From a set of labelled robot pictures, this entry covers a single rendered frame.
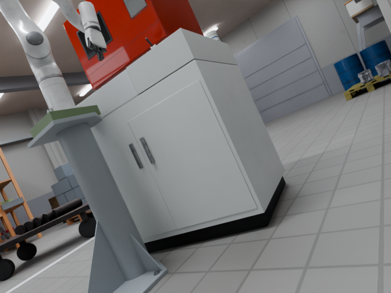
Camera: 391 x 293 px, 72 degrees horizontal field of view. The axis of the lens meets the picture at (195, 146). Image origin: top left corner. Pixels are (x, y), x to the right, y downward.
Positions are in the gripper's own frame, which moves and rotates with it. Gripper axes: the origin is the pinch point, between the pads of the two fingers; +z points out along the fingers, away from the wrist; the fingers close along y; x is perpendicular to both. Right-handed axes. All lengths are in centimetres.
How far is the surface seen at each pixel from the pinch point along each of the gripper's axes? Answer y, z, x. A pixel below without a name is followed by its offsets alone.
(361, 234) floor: -2, 114, 84
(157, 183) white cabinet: -11, 74, 3
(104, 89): 0.6, 18.0, -3.3
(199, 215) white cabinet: -16, 95, 18
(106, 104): -1.0, 25.4, -6.4
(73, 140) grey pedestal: 19.1, 43.3, -13.3
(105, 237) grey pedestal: 11, 91, -20
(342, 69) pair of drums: -595, -72, 123
